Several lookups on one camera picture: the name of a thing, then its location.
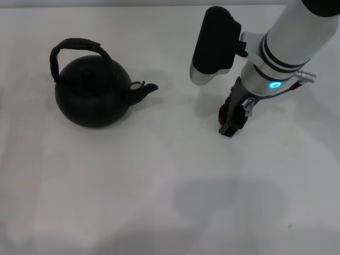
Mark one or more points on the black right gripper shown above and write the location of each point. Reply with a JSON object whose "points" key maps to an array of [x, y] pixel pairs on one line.
{"points": [[237, 98]]}

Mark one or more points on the dark brown teacup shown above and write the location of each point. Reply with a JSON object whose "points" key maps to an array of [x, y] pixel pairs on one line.
{"points": [[222, 115]]}

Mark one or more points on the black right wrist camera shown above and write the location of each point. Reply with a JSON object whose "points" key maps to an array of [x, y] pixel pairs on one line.
{"points": [[212, 45]]}

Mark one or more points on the silver camera mount bracket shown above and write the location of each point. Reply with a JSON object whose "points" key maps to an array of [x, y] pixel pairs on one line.
{"points": [[252, 45]]}

